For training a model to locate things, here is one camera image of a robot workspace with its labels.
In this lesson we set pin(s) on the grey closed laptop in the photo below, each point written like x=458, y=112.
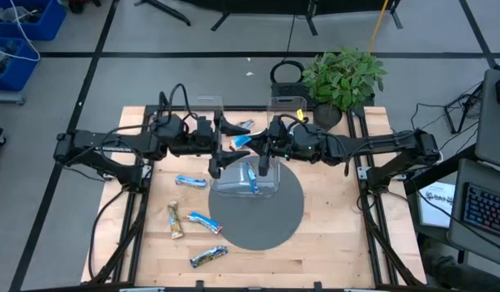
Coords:
x=492, y=121

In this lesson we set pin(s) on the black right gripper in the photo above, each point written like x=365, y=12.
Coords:
x=284, y=146

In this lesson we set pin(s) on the black mesh basket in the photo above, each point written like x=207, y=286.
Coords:
x=288, y=91

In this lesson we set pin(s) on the black stand leg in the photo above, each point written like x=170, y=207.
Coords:
x=164, y=12

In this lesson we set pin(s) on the black desk bar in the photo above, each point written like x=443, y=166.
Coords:
x=440, y=168

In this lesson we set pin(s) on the grey flat base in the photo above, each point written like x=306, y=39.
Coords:
x=6, y=98

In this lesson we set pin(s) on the black metal table frame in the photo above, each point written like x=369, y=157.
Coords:
x=180, y=290

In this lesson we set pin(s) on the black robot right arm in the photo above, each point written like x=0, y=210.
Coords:
x=375, y=142

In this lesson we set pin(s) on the black backlit keyboard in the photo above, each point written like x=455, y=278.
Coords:
x=486, y=209

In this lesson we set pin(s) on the white printed paper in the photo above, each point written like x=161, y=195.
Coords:
x=436, y=211

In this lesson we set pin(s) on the yellow plant stake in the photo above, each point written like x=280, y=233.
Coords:
x=377, y=30

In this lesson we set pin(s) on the grey desk tray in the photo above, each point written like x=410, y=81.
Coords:
x=476, y=170

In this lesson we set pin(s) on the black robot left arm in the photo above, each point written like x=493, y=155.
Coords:
x=112, y=144

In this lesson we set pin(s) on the black plant pot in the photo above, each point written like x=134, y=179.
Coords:
x=326, y=117

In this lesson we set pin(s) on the green leafy plant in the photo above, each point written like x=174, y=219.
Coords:
x=343, y=81

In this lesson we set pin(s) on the person's knee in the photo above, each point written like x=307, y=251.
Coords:
x=448, y=271

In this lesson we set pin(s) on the round grey woven placemat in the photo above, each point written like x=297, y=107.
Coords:
x=257, y=223

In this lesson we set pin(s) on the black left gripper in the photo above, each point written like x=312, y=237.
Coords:
x=201, y=146

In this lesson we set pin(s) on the blue storage bin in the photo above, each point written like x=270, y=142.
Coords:
x=24, y=73
x=51, y=24

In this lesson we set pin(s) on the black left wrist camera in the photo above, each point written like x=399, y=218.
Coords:
x=204, y=126

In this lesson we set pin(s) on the blue white red granola bar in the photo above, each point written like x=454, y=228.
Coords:
x=205, y=222

